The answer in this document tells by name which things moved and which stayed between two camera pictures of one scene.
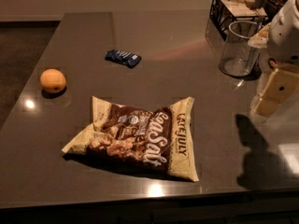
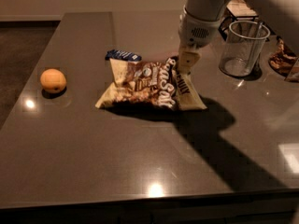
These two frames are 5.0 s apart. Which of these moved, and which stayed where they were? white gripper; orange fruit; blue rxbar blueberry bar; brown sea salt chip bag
Moved: brown sea salt chip bag; white gripper
Stayed: orange fruit; blue rxbar blueberry bar
